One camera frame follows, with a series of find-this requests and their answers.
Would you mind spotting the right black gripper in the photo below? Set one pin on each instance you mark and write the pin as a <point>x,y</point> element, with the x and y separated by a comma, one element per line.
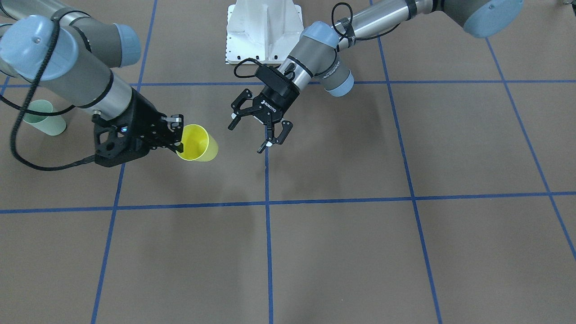
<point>145,118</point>

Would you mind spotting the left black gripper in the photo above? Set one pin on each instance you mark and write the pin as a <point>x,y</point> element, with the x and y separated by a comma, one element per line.
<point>278,102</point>

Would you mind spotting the yellow plastic cup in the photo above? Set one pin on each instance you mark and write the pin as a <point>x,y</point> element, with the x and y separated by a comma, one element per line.
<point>197,144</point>

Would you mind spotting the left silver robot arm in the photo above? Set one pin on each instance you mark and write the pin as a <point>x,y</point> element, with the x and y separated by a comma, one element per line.
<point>316,54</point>

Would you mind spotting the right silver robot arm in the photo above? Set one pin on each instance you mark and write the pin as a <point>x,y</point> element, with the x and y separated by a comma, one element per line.
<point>80,70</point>

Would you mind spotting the green plastic cup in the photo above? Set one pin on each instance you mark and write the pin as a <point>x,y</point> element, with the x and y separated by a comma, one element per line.
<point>50,125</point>

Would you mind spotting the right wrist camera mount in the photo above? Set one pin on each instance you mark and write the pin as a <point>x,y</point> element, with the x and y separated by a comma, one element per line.
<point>120,143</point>

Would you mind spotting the white camera mast base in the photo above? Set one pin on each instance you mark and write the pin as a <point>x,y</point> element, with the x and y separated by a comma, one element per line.
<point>265,30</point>

